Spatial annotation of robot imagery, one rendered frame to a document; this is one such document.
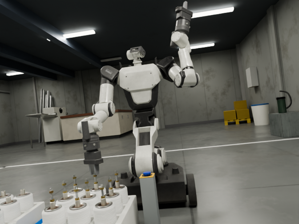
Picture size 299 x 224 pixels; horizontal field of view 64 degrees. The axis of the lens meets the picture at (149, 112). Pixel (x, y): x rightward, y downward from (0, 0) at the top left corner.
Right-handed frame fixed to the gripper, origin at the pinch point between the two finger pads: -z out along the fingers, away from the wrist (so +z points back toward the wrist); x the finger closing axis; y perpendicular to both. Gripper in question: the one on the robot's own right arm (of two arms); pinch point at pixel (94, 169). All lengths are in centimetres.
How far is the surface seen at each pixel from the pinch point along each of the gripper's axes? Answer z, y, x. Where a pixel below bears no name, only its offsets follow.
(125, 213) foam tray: -18.1, 7.7, -23.9
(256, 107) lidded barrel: 12, -599, -16
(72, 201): -12.0, 15.4, 1.3
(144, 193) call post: -12.7, -3.6, -28.3
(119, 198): -12.3, 6.3, -20.3
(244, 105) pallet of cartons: 21, -770, 40
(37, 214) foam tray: -22.0, 14.5, 32.6
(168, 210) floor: -36, -39, -21
